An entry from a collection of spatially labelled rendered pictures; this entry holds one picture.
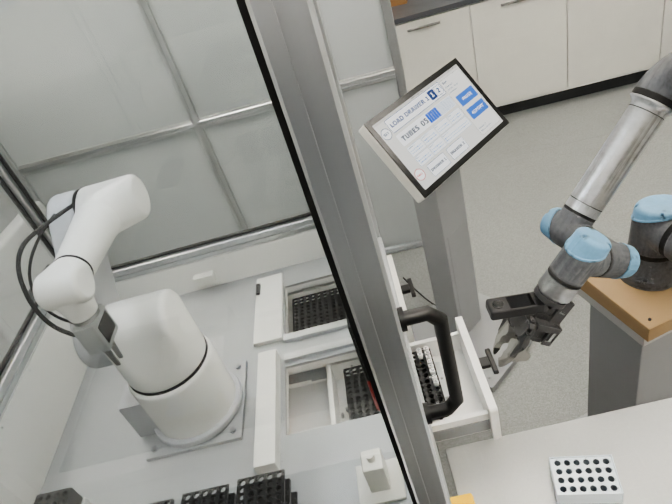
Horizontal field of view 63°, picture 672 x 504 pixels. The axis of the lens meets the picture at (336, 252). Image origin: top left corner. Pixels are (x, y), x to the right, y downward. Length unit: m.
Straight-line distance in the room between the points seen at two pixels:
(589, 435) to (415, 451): 0.76
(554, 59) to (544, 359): 2.38
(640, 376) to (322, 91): 1.54
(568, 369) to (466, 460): 1.19
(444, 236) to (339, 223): 1.71
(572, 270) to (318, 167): 0.83
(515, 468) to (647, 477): 0.26
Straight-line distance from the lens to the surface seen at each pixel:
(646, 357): 1.76
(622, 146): 1.31
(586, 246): 1.16
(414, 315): 0.56
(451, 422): 1.26
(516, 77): 4.22
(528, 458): 1.36
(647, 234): 1.55
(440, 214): 2.08
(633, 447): 1.40
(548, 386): 2.43
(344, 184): 0.42
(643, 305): 1.61
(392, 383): 0.59
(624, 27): 4.38
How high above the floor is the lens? 1.94
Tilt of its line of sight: 36 degrees down
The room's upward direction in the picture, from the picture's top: 19 degrees counter-clockwise
